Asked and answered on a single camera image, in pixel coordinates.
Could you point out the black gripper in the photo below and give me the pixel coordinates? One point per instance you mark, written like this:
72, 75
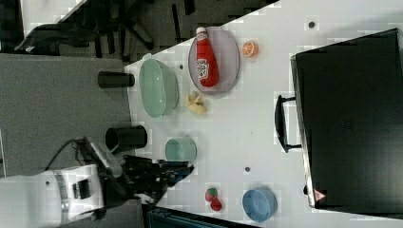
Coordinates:
139, 178

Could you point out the oven door with black handle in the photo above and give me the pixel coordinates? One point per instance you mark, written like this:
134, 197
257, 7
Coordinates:
285, 123

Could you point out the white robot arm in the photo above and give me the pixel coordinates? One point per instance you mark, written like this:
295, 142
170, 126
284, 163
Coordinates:
100, 182

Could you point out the small green cup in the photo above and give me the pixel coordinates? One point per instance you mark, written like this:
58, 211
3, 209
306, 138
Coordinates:
181, 150

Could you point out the red strawberry toy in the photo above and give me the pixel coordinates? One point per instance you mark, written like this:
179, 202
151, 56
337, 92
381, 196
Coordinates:
211, 195

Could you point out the yellow peeled banana toy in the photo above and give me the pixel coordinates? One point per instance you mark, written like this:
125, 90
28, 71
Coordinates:
194, 103

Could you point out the green colander basket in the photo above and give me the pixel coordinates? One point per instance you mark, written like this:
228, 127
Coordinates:
159, 87

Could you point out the blue bowl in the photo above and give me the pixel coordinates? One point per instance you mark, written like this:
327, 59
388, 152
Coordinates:
259, 204

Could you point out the red plush ketchup bottle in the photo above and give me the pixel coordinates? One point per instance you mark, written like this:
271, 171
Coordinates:
206, 60

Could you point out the grey round plate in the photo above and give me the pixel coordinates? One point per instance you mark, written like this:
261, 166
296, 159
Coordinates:
226, 60

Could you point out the orange slice toy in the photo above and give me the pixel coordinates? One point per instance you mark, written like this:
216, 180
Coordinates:
250, 49

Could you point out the black office chair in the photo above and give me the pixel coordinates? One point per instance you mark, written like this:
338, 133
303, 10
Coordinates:
78, 22

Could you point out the black cylinder table post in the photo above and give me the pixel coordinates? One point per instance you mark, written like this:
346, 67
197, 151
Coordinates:
108, 79
126, 138

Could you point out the black cylinder table post far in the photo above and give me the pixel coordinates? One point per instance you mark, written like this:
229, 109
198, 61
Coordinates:
108, 79

